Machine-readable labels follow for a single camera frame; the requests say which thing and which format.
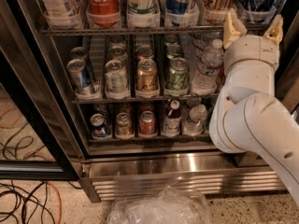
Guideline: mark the dark juice bottle white cap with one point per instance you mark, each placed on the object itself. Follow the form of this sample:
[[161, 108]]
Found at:
[[172, 118]]

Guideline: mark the gold can middle shelf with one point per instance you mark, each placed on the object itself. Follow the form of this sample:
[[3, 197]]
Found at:
[[147, 75]]

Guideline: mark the rear silver can far left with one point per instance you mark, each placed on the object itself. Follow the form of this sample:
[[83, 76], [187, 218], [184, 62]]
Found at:
[[79, 52]]

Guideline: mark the blue Pepsi can bottom shelf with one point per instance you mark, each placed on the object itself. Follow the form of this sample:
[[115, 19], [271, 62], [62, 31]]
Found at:
[[100, 128]]

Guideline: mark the green can middle shelf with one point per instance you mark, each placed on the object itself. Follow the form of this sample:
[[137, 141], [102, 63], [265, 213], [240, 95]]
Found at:
[[176, 79]]

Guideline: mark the clear plastic bag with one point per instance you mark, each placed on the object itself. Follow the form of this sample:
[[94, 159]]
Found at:
[[169, 206]]

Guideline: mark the silver white can middle shelf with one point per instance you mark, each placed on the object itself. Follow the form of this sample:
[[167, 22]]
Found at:
[[116, 76]]

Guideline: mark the white water bottle top shelf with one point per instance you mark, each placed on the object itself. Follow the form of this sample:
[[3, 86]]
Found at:
[[62, 14]]

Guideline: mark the clear water bottle bottom shelf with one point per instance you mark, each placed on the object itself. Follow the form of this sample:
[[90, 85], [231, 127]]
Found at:
[[194, 123]]

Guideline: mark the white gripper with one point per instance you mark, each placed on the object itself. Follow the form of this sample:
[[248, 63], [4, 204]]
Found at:
[[251, 50]]

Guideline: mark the blue silver can middle shelf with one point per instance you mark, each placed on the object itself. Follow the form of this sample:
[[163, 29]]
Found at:
[[80, 76]]

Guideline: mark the clear water bottle shelf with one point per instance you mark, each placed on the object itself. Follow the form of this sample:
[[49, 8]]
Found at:
[[210, 62], [194, 123]]

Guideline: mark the red can bottom shelf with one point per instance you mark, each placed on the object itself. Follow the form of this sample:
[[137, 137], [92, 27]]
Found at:
[[147, 123]]

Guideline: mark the stainless steel glass-door fridge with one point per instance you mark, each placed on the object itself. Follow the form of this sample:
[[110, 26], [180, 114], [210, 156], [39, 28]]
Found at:
[[33, 72]]

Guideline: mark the gold can bottom shelf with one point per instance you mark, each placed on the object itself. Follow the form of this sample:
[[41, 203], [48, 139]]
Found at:
[[124, 125]]

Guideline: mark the clear water bottle middle shelf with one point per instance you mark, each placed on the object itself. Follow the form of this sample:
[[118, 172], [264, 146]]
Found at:
[[210, 62]]

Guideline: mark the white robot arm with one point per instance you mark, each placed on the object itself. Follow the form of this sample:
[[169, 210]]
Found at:
[[247, 116]]

